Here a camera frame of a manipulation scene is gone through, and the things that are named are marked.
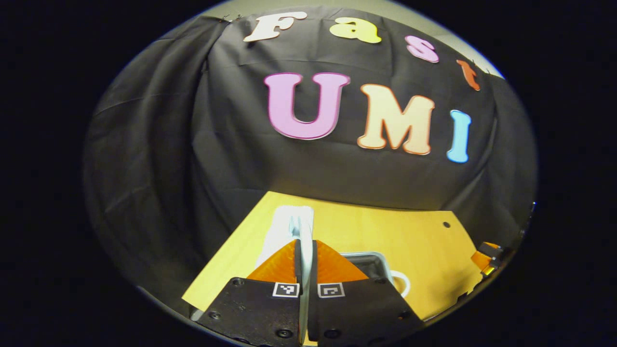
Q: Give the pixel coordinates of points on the black backdrop cloth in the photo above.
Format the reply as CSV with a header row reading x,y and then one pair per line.
x,y
193,144

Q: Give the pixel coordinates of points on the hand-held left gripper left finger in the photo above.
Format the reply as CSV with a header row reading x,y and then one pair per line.
x,y
255,308

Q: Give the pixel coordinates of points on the light blue suitcase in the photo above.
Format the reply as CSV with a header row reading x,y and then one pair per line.
x,y
284,226

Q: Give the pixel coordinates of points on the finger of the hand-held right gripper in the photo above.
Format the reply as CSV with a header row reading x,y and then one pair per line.
x,y
486,260

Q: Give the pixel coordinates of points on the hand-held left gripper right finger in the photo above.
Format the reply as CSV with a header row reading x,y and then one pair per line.
x,y
361,308

